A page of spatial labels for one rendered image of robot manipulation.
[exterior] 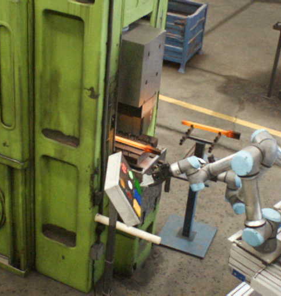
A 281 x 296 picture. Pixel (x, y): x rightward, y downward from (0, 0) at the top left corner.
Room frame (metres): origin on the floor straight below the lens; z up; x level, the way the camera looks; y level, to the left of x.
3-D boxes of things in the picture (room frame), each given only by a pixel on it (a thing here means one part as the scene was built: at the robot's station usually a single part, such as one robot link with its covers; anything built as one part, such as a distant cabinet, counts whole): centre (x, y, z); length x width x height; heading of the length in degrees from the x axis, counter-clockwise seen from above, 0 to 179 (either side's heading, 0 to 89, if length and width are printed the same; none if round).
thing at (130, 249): (3.41, 0.12, 0.23); 0.55 x 0.37 x 0.47; 66
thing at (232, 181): (3.05, -0.62, 0.98); 0.11 x 0.08 x 0.09; 66
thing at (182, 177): (3.67, -0.46, 0.65); 0.40 x 0.30 x 0.02; 160
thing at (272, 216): (2.64, -0.77, 0.98); 0.13 x 0.12 x 0.14; 143
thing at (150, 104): (3.36, 0.14, 1.32); 0.42 x 0.20 x 0.10; 66
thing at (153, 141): (3.46, -0.07, 0.95); 0.12 x 0.08 x 0.06; 66
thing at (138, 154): (3.36, 0.14, 0.96); 0.42 x 0.20 x 0.09; 66
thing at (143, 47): (3.40, 0.12, 1.56); 0.42 x 0.39 x 0.40; 66
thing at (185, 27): (7.49, -0.09, 0.36); 1.20 x 0.80 x 0.72; 69
